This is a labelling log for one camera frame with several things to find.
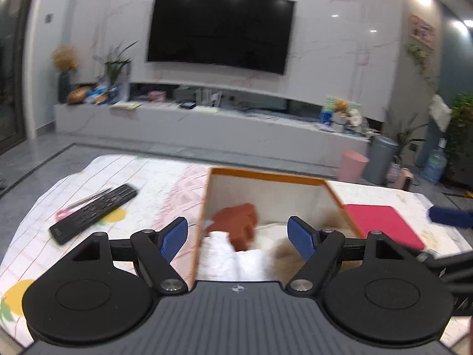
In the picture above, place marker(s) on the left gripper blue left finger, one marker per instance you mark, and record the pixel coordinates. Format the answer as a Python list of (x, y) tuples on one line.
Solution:
[(154, 253)]

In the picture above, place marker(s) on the framed wall picture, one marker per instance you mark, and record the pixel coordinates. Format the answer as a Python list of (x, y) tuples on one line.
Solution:
[(422, 31)]

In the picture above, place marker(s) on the pink space heater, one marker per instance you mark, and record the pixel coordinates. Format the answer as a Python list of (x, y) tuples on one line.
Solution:
[(399, 176)]

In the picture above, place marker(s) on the white fluffy towel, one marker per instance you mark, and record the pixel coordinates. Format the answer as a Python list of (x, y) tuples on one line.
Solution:
[(220, 261)]

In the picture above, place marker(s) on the orange storage box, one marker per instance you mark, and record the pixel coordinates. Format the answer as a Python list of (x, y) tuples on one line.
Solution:
[(275, 196)]

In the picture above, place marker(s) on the black remote control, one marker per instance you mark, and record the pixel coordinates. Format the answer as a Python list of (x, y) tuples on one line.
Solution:
[(80, 220)]

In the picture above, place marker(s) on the red gift box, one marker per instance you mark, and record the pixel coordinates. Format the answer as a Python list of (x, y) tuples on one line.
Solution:
[(368, 218)]

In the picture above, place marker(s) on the green floor plant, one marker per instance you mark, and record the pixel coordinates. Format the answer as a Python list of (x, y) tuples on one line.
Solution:
[(401, 132)]

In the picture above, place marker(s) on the green plant in glass vase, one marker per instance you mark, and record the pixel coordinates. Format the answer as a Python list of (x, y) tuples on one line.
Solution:
[(114, 64)]

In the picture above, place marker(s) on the pink waste bin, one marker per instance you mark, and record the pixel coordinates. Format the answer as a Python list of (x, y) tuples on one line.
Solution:
[(352, 166)]

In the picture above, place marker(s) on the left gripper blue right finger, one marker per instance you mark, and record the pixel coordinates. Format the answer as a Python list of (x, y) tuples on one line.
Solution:
[(320, 251)]

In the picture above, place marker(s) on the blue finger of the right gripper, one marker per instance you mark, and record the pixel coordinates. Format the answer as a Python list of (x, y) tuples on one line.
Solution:
[(451, 217)]

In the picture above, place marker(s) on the white marble tv cabinet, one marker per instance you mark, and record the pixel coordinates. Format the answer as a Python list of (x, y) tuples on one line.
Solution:
[(225, 131)]

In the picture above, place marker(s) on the brown bear shaped sponge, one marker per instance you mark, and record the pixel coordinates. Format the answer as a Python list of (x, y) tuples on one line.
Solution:
[(239, 222)]

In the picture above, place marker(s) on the blue water jug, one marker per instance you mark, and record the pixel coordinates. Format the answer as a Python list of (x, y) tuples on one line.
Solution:
[(435, 164)]

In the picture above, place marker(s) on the dark side cabinet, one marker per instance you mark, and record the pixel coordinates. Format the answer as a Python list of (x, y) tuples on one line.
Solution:
[(462, 168)]

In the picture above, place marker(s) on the dried flowers in dark vase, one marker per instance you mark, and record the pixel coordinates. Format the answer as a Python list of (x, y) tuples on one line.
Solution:
[(65, 61)]

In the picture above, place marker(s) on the teddy bear on cabinet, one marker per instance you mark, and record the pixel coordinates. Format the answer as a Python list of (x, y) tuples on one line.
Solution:
[(340, 113)]

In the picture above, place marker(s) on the black wall television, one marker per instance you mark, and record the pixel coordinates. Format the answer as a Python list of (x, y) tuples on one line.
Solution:
[(247, 34)]

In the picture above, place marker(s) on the hanging white paper calendar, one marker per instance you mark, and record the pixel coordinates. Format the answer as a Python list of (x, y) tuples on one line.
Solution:
[(440, 112)]

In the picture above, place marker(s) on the grey pedal trash can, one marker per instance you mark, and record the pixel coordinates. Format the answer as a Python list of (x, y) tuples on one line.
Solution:
[(380, 154)]

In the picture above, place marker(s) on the white wifi router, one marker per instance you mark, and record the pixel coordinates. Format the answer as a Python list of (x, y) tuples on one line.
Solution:
[(207, 101)]

